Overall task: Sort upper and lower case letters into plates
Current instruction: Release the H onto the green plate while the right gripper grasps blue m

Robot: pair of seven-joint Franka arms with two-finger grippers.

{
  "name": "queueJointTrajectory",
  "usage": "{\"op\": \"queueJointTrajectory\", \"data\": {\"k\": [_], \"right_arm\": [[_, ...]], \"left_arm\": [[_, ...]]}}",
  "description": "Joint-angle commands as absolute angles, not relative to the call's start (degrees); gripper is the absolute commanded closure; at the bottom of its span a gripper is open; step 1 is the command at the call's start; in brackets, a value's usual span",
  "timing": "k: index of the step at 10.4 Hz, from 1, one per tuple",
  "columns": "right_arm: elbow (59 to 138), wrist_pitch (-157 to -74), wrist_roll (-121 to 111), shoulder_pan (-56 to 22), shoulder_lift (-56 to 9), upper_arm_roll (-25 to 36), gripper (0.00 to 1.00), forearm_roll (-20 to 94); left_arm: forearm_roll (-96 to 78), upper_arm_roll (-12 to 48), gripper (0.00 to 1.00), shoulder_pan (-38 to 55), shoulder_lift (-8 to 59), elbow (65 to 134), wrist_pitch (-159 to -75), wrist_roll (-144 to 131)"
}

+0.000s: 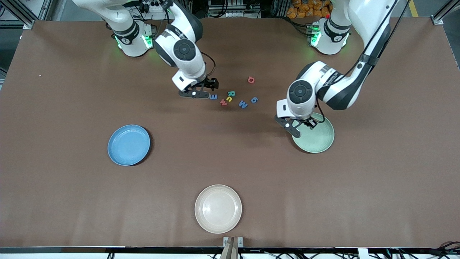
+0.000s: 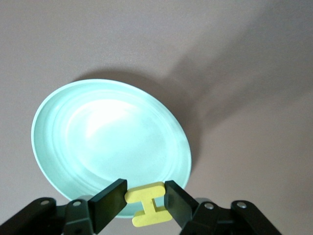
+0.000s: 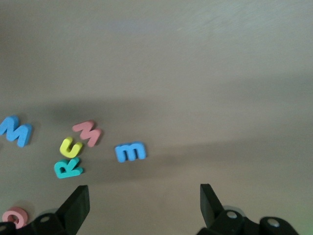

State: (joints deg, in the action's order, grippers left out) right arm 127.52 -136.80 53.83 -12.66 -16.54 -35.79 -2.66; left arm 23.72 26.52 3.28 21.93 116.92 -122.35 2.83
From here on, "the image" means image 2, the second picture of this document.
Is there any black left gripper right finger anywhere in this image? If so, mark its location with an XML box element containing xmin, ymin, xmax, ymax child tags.
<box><xmin>164</xmin><ymin>180</ymin><xmax>282</xmax><ymax>235</ymax></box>

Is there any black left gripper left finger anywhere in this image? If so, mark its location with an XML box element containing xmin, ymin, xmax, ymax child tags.
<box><xmin>0</xmin><ymin>178</ymin><xmax>128</xmax><ymax>235</ymax></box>

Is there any yellow foam letter H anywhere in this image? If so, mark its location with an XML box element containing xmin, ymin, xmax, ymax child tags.
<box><xmin>124</xmin><ymin>182</ymin><xmax>173</xmax><ymax>227</ymax></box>

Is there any green plate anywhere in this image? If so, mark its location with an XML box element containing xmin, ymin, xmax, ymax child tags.
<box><xmin>31</xmin><ymin>78</ymin><xmax>192</xmax><ymax>219</ymax></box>

